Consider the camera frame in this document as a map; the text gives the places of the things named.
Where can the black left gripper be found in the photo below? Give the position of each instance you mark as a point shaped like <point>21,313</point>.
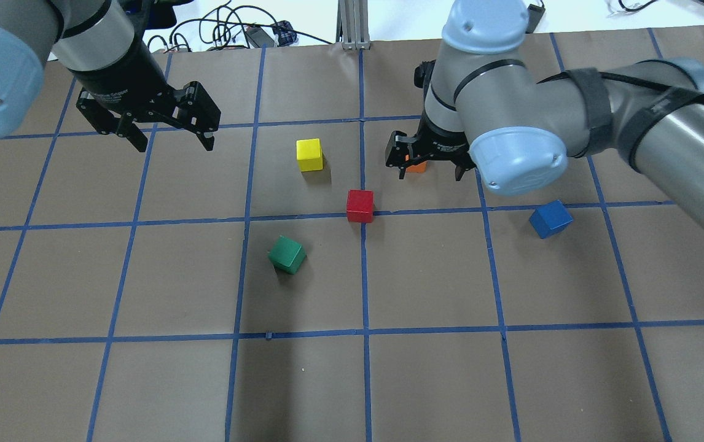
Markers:
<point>120,77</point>

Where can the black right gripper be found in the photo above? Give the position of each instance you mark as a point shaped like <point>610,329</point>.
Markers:
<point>440,143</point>

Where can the red wooden block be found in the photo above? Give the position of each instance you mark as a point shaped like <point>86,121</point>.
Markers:
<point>360,206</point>

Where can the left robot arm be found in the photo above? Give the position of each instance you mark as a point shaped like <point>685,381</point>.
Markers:
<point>101,44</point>

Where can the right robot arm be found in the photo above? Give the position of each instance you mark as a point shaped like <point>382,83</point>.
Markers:
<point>483,110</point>

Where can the orange wooden block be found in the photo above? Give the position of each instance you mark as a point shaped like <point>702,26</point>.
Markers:
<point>417,168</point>

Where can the yellow wooden block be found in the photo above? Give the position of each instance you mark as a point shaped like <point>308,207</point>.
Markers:
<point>309,155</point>

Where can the blue wooden block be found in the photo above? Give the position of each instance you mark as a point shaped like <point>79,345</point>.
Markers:
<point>550,219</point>

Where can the green wooden block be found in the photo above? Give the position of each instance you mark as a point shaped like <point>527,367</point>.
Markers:
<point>287,255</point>

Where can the black power adapter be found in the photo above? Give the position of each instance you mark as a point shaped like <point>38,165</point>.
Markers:
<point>535,13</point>

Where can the aluminium frame post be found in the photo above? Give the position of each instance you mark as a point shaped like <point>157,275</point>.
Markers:
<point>352,25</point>

